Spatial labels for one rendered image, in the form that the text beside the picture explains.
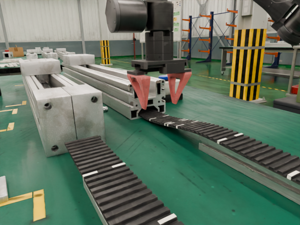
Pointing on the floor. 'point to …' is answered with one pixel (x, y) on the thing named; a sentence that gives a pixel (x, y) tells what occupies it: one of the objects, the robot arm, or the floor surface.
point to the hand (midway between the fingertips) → (159, 102)
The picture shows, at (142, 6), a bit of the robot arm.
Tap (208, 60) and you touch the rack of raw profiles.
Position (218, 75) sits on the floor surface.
